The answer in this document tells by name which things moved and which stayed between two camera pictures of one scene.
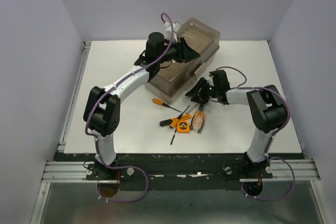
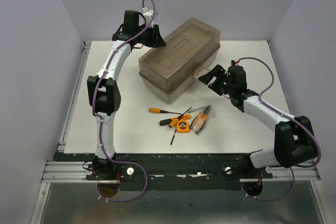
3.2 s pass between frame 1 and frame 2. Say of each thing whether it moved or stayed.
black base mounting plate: stayed
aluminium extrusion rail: stayed
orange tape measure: stayed
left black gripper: moved
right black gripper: moved
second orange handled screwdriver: stayed
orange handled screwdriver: moved
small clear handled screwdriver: moved
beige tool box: stayed
